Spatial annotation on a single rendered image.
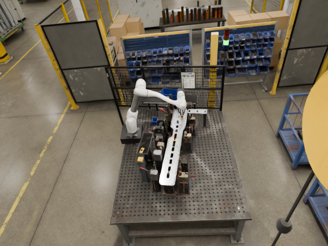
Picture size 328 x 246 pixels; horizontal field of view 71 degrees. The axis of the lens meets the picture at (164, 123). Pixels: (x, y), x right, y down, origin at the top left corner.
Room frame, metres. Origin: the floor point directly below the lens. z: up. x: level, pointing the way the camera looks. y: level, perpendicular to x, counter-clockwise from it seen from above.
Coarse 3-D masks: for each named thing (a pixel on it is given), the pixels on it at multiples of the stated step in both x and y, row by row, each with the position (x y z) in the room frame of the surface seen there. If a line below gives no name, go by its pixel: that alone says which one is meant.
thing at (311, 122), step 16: (320, 80) 0.20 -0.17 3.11; (320, 96) 0.18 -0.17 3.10; (304, 112) 0.20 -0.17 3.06; (320, 112) 0.17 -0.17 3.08; (304, 128) 0.19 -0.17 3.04; (320, 128) 0.16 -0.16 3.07; (304, 144) 0.18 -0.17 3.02; (320, 144) 0.15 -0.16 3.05; (320, 160) 0.14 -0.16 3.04; (320, 176) 0.14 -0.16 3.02; (304, 192) 0.19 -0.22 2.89; (288, 224) 0.19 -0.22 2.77
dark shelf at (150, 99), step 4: (188, 96) 3.06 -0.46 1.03; (192, 96) 3.05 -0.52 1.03; (196, 96) 3.03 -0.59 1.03; (144, 100) 3.13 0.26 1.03; (148, 100) 3.11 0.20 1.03; (152, 100) 3.10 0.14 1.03; (156, 100) 3.08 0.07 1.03; (160, 100) 3.07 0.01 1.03; (188, 100) 2.96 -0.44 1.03; (192, 100) 2.95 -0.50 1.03; (196, 100) 2.93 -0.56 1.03
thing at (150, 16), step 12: (120, 0) 9.36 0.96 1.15; (132, 0) 9.31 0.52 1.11; (144, 0) 9.27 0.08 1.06; (156, 0) 9.22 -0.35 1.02; (120, 12) 9.37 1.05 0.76; (132, 12) 9.32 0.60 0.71; (144, 12) 9.27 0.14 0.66; (156, 12) 9.22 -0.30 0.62; (144, 24) 9.28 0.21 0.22; (156, 24) 9.23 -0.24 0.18
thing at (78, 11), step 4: (72, 0) 6.62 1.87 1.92; (76, 0) 6.61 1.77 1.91; (72, 4) 6.63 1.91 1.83; (76, 4) 6.62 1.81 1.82; (80, 4) 6.73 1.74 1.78; (76, 8) 6.62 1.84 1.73; (80, 8) 6.65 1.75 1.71; (76, 12) 6.62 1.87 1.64; (80, 12) 6.61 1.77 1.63; (80, 16) 6.61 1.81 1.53; (80, 20) 6.62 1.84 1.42; (84, 20) 6.68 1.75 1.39
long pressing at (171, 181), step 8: (176, 112) 2.73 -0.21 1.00; (176, 120) 2.55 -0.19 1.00; (184, 120) 2.53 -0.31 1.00; (176, 128) 2.38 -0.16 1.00; (168, 144) 2.09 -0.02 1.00; (176, 144) 2.07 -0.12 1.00; (168, 152) 1.95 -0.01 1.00; (176, 152) 1.93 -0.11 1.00; (168, 160) 1.83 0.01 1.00; (176, 160) 1.81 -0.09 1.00; (176, 168) 1.69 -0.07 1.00; (160, 176) 1.60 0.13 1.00; (168, 184) 1.48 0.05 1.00
